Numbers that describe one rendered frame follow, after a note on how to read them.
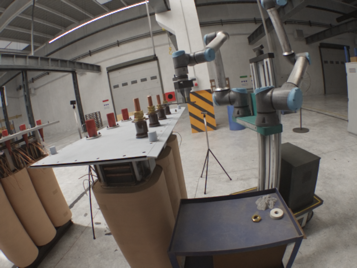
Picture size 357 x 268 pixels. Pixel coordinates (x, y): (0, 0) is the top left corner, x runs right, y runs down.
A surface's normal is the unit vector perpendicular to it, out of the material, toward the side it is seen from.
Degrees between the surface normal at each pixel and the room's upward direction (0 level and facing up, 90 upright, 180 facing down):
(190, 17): 90
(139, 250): 90
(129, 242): 90
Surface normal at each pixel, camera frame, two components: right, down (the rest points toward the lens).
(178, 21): -0.10, 0.25
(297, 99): 0.48, 0.17
